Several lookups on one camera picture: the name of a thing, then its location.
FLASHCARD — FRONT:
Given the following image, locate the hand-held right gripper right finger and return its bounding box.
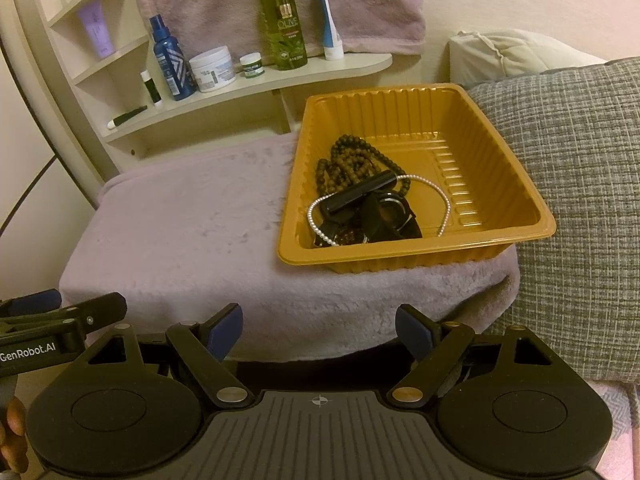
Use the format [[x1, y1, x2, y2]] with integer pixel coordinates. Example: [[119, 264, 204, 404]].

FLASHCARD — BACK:
[[392, 304, 556, 406]]

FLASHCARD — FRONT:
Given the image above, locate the black and white lip balm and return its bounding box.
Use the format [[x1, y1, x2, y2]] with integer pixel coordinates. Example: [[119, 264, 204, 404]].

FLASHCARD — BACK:
[[140, 70, 164, 107]]

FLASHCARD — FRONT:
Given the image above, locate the grey checked cushion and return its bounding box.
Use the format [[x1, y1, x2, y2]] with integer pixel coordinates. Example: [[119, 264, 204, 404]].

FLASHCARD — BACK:
[[465, 57, 640, 386]]

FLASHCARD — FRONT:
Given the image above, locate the dark green tube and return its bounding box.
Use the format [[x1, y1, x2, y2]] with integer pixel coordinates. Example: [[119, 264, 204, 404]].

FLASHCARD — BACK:
[[106, 105, 149, 130]]

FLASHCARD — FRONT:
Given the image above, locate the purple tube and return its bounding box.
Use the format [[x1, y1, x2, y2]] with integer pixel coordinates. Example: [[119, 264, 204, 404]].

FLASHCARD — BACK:
[[76, 1, 116, 58]]

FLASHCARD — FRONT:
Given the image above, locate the person's left hand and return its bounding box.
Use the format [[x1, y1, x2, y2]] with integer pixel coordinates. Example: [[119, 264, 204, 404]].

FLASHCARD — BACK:
[[0, 395, 28, 472]]

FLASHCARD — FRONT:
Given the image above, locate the blue and white tube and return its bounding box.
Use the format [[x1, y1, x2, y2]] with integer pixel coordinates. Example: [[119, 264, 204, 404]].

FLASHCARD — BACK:
[[316, 0, 344, 61]]

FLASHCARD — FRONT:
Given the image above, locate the white cream jar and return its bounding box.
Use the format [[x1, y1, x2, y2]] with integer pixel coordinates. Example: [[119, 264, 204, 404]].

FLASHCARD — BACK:
[[189, 45, 237, 94]]

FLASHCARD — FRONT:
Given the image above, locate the green oil spray bottle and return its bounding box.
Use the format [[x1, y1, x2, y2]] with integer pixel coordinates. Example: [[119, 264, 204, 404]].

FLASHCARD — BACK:
[[258, 0, 307, 72]]

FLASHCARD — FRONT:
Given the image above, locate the pink fluffy blanket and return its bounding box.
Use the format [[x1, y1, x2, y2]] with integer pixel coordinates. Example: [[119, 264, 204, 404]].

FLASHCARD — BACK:
[[57, 135, 521, 361]]

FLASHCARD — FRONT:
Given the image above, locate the black tube case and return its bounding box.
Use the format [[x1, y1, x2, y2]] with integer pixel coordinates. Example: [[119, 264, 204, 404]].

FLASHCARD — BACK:
[[321, 171, 398, 216]]

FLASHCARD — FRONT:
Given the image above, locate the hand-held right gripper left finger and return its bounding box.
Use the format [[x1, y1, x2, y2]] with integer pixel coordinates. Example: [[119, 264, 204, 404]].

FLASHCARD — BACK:
[[85, 304, 249, 409]]

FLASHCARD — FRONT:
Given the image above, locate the blue spray bottle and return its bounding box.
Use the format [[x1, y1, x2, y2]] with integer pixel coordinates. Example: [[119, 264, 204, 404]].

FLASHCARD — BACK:
[[149, 14, 197, 102]]

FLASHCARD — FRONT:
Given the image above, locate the pink towel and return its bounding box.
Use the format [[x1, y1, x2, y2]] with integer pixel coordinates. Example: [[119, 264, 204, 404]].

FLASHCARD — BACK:
[[124, 0, 426, 56]]

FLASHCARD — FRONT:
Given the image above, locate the brown bead necklace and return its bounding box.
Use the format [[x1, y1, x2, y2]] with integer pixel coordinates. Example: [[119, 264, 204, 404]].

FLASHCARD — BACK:
[[314, 133, 412, 201]]

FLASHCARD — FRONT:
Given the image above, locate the pink patterned cloth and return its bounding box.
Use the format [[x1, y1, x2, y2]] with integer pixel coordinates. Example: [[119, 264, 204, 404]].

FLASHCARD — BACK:
[[595, 380, 640, 480]]

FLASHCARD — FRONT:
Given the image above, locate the cream shelf unit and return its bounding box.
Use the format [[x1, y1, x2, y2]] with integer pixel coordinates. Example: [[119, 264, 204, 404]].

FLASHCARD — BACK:
[[30, 0, 393, 158]]

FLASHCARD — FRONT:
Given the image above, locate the small dark bracelet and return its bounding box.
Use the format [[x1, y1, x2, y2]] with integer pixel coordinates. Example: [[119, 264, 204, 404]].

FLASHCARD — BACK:
[[314, 227, 371, 250]]

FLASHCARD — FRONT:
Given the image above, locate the black hair clip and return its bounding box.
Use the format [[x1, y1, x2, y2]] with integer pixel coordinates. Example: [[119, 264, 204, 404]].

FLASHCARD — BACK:
[[360, 192, 423, 241]]

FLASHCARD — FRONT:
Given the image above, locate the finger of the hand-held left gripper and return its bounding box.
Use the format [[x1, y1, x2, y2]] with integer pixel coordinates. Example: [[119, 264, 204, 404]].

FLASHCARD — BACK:
[[0, 292, 128, 333], [0, 289, 63, 318]]

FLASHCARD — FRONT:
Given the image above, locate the yellow plastic tray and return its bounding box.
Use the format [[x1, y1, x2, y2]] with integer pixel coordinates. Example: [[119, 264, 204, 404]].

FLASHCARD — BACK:
[[276, 82, 558, 275]]

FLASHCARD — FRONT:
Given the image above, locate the small green jar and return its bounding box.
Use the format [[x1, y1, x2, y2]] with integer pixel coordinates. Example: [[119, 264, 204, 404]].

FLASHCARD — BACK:
[[239, 53, 265, 79]]

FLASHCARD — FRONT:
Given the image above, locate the white pillow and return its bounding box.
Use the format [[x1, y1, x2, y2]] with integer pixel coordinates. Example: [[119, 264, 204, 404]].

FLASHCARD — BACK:
[[447, 30, 608, 86]]

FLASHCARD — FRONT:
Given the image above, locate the white pearl necklace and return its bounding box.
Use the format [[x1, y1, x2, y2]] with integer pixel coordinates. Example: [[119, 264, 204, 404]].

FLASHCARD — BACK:
[[307, 174, 453, 248]]

